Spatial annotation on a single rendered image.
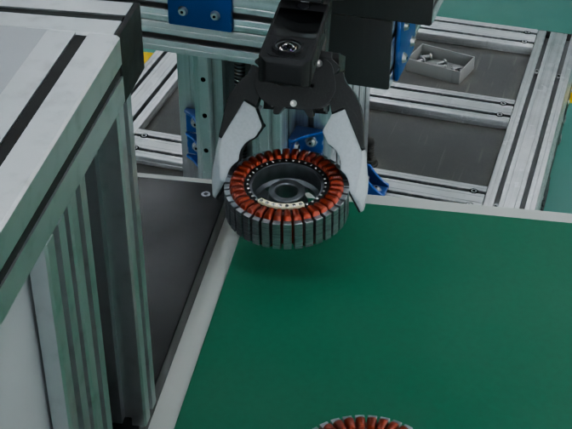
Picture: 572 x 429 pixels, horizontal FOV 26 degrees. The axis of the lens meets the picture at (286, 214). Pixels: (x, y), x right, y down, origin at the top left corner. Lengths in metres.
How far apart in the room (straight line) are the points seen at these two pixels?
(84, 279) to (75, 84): 0.13
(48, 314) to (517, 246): 0.62
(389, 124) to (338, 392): 1.44
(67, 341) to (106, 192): 0.17
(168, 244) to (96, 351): 0.34
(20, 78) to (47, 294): 0.12
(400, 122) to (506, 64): 0.34
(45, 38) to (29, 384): 0.20
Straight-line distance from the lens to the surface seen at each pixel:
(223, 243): 1.17
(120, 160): 0.81
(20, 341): 0.65
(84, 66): 0.70
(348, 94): 1.10
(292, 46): 1.04
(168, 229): 1.15
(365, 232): 1.18
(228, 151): 1.12
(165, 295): 1.08
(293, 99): 1.10
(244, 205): 1.08
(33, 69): 0.70
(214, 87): 1.81
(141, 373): 0.92
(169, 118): 2.44
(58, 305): 0.66
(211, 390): 1.01
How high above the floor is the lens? 1.44
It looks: 35 degrees down
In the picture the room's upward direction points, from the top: straight up
